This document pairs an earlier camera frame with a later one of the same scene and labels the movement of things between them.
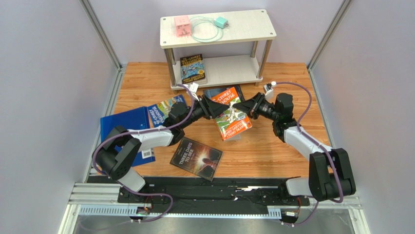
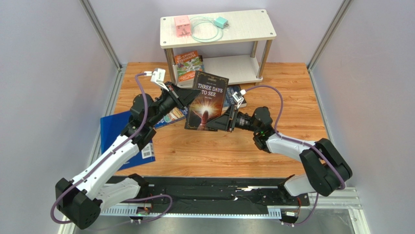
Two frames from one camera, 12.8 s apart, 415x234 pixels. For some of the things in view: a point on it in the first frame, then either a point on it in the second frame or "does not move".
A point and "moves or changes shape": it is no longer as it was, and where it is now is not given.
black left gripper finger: (214, 114) to (186, 102)
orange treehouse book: (231, 122) moves or changes shape
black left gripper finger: (216, 107) to (188, 94)
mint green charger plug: (221, 22) does not move
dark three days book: (198, 159) to (208, 98)
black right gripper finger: (246, 106) to (220, 123)
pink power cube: (183, 28) does not move
